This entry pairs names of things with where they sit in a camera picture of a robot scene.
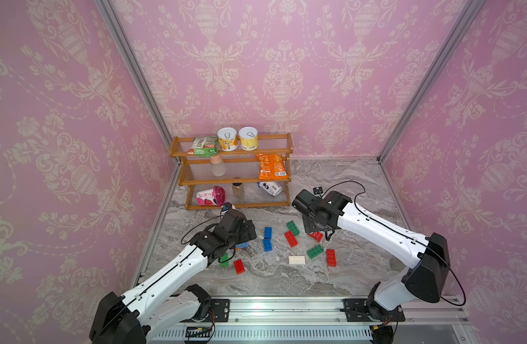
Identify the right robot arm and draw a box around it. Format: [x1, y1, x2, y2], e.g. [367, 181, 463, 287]
[292, 189, 454, 322]

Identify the red brick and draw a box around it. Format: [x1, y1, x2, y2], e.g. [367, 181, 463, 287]
[284, 231, 298, 247]
[309, 232, 324, 242]
[233, 259, 246, 275]
[326, 249, 337, 267]

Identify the clear plastic bottle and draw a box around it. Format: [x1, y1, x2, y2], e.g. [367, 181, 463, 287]
[210, 154, 226, 177]

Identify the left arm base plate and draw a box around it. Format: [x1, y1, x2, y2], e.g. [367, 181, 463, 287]
[201, 298, 230, 323]

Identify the wooden three-tier shelf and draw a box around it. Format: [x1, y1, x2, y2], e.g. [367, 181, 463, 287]
[169, 133, 293, 210]

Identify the green white snack packet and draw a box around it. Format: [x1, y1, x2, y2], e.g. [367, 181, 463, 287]
[187, 136, 220, 158]

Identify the red brick far right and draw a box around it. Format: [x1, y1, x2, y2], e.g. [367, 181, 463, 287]
[326, 249, 337, 267]

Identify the white black lying can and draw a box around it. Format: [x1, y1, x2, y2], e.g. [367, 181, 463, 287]
[258, 181, 283, 197]

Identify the green brick upper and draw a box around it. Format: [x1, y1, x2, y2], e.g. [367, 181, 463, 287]
[286, 221, 300, 237]

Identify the small brown jar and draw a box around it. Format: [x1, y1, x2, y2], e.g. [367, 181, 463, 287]
[231, 183, 245, 199]

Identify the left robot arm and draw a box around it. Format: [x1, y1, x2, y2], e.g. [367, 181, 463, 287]
[89, 209, 257, 343]

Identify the red brick lower left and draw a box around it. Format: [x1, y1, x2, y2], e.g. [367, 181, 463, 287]
[233, 259, 246, 275]

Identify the dark blue brick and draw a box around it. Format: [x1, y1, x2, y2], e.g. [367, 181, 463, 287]
[264, 226, 273, 239]
[263, 239, 273, 252]

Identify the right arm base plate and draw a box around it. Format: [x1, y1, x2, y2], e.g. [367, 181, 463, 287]
[340, 298, 406, 323]

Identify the orange chip bag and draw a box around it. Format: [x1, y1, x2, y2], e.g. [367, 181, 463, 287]
[256, 154, 289, 181]

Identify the green brick lower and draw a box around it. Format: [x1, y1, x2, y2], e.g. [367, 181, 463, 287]
[306, 245, 324, 259]

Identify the left yellow noodle cup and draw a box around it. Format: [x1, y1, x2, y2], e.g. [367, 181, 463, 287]
[218, 127, 238, 152]

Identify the small green brick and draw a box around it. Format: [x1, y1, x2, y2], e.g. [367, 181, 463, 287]
[219, 253, 229, 267]

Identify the white brick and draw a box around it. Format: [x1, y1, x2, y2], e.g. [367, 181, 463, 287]
[289, 255, 306, 265]

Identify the pink lying cup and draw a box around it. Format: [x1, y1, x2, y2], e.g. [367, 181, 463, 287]
[195, 186, 226, 206]

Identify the aluminium front rail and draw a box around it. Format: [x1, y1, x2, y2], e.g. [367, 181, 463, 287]
[149, 296, 479, 343]

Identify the red brick centre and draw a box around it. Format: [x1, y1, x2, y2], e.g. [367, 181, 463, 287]
[284, 231, 298, 247]

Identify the yellow noodle cup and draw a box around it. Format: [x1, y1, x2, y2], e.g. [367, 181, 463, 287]
[218, 127, 238, 152]
[238, 127, 258, 151]

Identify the red brick upper right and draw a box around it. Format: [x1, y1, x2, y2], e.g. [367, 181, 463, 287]
[309, 232, 324, 242]

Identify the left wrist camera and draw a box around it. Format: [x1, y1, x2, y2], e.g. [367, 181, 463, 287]
[220, 202, 235, 216]

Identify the right yellow noodle cup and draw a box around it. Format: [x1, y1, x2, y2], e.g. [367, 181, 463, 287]
[238, 127, 258, 151]

